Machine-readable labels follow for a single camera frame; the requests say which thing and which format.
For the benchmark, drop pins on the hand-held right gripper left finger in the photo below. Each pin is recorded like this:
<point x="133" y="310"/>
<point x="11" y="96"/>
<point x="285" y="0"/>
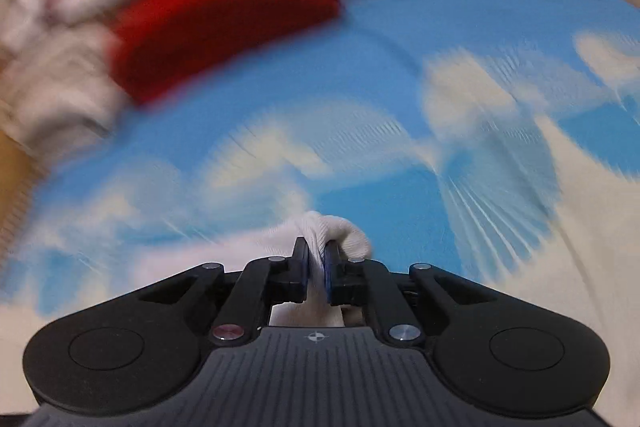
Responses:
<point x="301" y="259"/>

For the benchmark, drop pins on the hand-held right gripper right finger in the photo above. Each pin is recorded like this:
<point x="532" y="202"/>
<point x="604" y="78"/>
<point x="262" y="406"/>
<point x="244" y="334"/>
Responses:
<point x="330" y="269"/>

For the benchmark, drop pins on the white small garment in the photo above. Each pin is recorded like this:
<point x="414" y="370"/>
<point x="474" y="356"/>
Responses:
<point x="335" y="227"/>

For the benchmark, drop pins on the blue printed bed sheet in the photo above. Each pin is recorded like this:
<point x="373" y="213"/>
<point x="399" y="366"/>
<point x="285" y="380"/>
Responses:
<point x="380" y="117"/>

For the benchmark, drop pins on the red folded blanket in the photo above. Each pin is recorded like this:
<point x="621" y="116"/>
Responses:
<point x="220" y="17"/>

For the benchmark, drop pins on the pale pink folded blanket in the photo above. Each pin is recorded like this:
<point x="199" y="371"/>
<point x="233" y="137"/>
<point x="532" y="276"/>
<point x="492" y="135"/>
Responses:
<point x="55" y="92"/>

